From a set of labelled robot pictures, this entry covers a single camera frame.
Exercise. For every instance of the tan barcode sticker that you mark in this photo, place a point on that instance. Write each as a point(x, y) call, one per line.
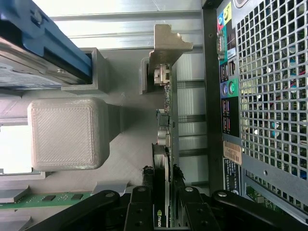
point(232, 152)

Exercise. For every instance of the green RAM stick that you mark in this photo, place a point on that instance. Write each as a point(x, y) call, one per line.
point(36, 199)

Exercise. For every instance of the grey 3D-printed parts rack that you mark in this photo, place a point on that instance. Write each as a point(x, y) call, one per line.
point(67, 134)

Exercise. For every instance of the hard disk with blue carrier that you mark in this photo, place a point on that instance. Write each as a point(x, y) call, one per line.
point(36, 48)

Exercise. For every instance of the open grey PC case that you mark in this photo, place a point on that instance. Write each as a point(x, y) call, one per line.
point(264, 96)

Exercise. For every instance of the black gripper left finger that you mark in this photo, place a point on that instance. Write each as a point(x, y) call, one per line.
point(139, 211)

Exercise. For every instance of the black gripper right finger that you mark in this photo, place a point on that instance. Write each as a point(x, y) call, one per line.
point(199, 214)

